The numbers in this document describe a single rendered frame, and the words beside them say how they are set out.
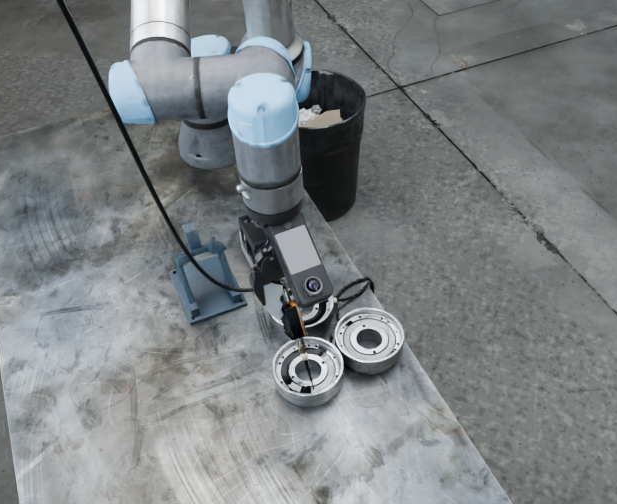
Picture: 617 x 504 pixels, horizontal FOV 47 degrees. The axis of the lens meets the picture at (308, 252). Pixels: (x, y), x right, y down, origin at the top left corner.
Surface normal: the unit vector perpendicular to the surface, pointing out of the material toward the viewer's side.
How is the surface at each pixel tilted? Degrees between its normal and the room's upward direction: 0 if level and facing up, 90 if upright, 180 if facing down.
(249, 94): 0
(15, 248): 0
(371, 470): 0
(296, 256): 32
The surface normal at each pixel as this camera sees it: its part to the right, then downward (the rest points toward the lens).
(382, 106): -0.04, -0.69
